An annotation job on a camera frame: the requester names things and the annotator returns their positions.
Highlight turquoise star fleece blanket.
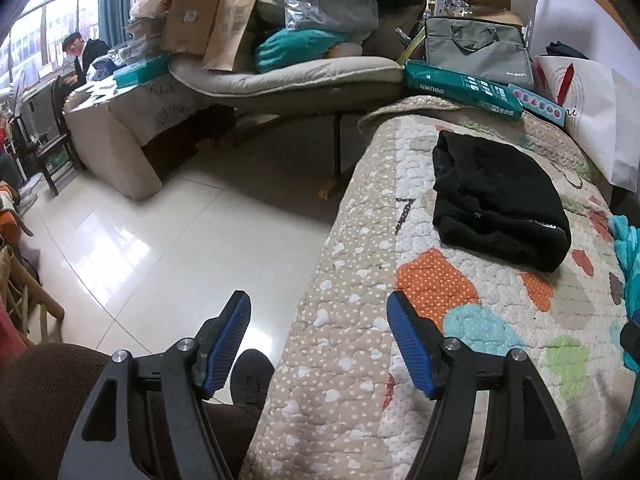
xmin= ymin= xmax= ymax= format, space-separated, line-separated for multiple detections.
xmin=608 ymin=216 xmax=640 ymax=318

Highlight patterned quilt bedspread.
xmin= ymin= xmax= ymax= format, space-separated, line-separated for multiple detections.
xmin=241 ymin=96 xmax=634 ymax=479

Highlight seated person in black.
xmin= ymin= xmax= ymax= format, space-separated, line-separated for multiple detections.
xmin=62 ymin=32 xmax=111 ymax=87

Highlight brown cardboard box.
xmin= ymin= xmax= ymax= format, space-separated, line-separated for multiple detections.
xmin=162 ymin=0 xmax=257 ymax=73

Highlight black pants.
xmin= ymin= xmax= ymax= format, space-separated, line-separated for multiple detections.
xmin=433 ymin=130 xmax=572 ymax=273

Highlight black shoe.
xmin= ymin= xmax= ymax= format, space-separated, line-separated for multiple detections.
xmin=230 ymin=349 xmax=274 ymax=410

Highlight teal plush blanket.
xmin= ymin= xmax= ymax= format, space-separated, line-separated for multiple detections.
xmin=255 ymin=28 xmax=348 ymax=74

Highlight green long box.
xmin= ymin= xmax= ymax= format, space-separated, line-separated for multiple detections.
xmin=404 ymin=60 xmax=523 ymax=120

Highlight clear plastic bag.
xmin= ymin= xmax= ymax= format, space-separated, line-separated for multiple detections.
xmin=284 ymin=0 xmax=378 ymax=40

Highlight white cloth covered table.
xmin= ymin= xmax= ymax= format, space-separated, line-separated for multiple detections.
xmin=63 ymin=74 xmax=214 ymax=202

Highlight dark wooden chair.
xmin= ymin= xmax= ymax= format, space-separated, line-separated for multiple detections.
xmin=14 ymin=76 xmax=85 ymax=196

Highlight light blue paint box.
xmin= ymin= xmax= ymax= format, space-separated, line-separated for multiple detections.
xmin=508 ymin=84 xmax=566 ymax=128

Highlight white paper shopping bag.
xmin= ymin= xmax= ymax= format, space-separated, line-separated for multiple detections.
xmin=536 ymin=55 xmax=639 ymax=194

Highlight grey laptop bag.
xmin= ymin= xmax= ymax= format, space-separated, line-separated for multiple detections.
xmin=425 ymin=16 xmax=535 ymax=90

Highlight beige cushioned lounge chair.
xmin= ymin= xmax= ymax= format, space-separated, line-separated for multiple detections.
xmin=167 ymin=0 xmax=426 ymax=116

